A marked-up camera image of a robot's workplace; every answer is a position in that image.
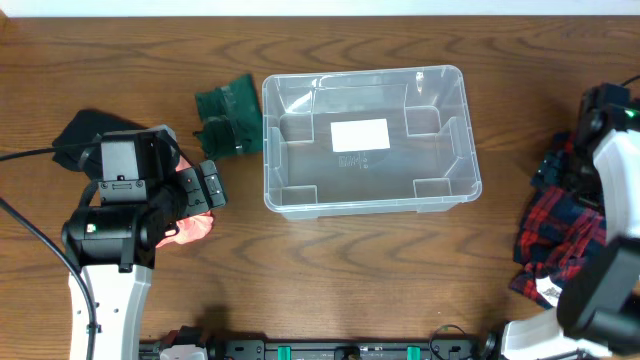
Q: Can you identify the white label in bin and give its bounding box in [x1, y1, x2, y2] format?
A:
[330, 118, 390, 153]

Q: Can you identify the pink salmon garment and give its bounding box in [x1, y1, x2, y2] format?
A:
[154, 155, 215, 250]

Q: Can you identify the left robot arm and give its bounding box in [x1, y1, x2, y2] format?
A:
[62, 160, 227, 359]

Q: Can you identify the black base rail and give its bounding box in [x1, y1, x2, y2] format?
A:
[138, 326, 501, 360]

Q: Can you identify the clear plastic storage bin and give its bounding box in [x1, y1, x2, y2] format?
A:
[262, 65, 483, 220]

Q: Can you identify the black folded cloth left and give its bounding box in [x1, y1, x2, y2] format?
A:
[52, 109, 143, 180]

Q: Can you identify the red navy plaid shirt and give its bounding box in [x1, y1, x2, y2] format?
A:
[510, 132, 606, 309]

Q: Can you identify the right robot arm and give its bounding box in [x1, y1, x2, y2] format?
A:
[484, 82, 639, 359]

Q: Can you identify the dark green folded cloth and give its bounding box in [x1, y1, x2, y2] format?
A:
[193, 74, 263, 160]

